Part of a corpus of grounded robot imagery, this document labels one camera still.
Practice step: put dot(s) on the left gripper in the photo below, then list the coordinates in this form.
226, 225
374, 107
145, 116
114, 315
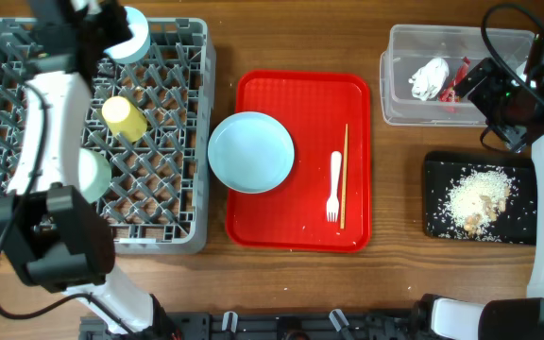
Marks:
111, 14

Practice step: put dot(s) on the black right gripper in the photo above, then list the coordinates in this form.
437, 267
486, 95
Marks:
483, 97

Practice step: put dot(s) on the small light blue bowl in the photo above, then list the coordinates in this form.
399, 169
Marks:
137, 47

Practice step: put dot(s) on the red snack wrapper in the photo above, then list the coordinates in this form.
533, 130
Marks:
449, 95

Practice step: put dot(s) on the yellow plastic cup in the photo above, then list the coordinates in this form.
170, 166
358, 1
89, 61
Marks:
122, 117

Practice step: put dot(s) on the white tissue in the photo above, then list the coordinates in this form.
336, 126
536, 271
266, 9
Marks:
428, 80

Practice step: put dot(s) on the green bowl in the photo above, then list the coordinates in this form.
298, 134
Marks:
94, 174

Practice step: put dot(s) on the wooden chopstick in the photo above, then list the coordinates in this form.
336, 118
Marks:
344, 178

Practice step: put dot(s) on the white plastic fork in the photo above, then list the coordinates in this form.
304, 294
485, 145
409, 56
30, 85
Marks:
332, 204

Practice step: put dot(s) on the large light blue plate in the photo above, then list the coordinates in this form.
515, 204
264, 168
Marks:
251, 152

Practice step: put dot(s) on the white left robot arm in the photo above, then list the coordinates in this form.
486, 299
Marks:
50, 233

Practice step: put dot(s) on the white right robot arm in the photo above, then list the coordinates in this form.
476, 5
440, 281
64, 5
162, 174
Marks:
521, 318

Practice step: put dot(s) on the grey plastic dishwasher rack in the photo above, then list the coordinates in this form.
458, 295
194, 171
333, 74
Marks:
158, 194

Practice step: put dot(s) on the pile of rice and nuts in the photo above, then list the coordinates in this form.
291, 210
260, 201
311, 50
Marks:
475, 201

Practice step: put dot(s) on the black plastic tray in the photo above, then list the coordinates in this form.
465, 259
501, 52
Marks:
517, 225

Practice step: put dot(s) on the clear plastic bin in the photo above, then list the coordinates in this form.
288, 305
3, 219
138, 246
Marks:
413, 46

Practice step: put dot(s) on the red plastic tray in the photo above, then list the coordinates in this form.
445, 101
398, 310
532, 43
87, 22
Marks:
323, 113

